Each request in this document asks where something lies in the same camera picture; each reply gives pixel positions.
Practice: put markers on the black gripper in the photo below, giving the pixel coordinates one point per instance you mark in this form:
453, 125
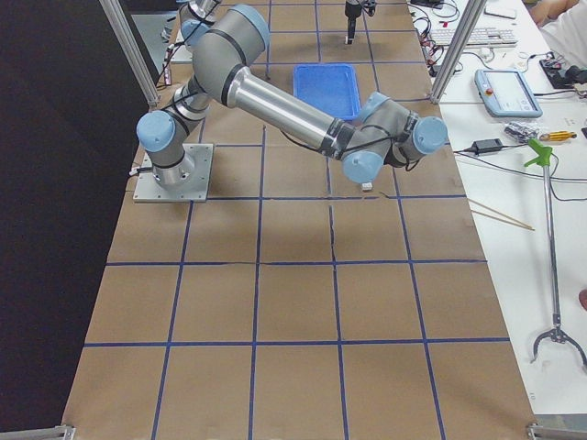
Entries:
350, 11

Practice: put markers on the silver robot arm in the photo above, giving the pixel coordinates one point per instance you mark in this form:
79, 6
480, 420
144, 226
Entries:
222, 51
197, 17

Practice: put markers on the blue plastic tray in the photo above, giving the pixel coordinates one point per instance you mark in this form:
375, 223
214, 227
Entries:
330, 87

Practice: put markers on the white keyboard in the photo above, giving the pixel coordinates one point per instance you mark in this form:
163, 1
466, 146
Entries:
480, 36

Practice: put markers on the blue teach pendant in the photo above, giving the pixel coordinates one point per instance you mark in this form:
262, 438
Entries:
505, 93

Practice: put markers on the black power adapter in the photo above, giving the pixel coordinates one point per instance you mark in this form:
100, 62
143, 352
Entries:
487, 146

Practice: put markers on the yellow brass tool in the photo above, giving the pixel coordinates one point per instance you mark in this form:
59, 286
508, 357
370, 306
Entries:
557, 136

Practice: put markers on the wooden chopstick pair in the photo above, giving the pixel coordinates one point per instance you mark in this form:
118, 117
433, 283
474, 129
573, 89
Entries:
489, 212

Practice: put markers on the brown paper table cover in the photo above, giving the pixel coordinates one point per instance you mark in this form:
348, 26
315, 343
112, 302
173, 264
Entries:
291, 305

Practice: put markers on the aluminium frame post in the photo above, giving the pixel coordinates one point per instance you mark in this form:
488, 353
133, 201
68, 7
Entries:
468, 20

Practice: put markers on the green handled reach grabber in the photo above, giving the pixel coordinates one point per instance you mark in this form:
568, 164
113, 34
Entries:
556, 334

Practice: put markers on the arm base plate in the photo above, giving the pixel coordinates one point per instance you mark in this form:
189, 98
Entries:
188, 181

